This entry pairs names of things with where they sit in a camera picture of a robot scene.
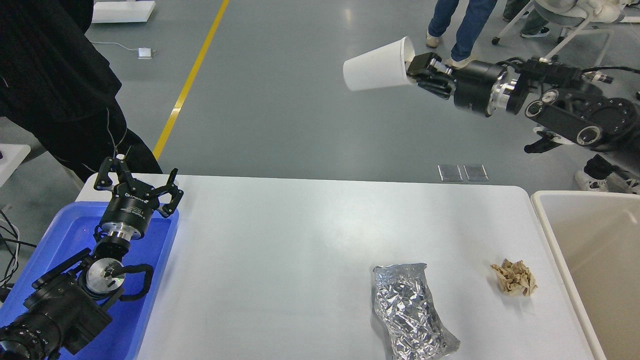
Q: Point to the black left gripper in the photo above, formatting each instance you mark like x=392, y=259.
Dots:
x=130, y=212

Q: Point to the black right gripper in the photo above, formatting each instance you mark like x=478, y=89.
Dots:
x=479, y=87

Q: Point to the white paper cup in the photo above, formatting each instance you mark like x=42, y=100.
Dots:
x=384, y=67

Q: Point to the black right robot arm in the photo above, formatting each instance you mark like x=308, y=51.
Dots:
x=564, y=100

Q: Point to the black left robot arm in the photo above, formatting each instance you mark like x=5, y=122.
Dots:
x=69, y=306

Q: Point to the person in blue jeans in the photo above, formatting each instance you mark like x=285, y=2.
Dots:
x=476, y=16

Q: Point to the left floor outlet plate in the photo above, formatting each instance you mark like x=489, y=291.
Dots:
x=450, y=173

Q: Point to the floor outlet plate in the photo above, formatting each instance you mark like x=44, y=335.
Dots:
x=450, y=173
x=476, y=172

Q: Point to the right floor outlet plate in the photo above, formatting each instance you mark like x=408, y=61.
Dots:
x=476, y=172

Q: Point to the white side table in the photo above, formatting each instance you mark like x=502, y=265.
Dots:
x=12, y=157

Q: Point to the person in black clothes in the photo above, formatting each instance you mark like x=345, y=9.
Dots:
x=57, y=86

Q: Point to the white rolling chair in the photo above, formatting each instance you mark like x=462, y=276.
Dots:
x=577, y=17

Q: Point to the white floor platform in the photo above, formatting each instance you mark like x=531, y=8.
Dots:
x=134, y=11

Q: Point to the seated person black trousers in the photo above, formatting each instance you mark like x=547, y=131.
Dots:
x=598, y=173

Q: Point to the crumpled beige paper wad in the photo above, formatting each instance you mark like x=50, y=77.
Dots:
x=515, y=278

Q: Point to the crumpled silver foil bag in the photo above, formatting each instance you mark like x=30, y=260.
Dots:
x=405, y=305

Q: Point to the beige plastic bin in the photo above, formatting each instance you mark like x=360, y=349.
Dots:
x=595, y=241

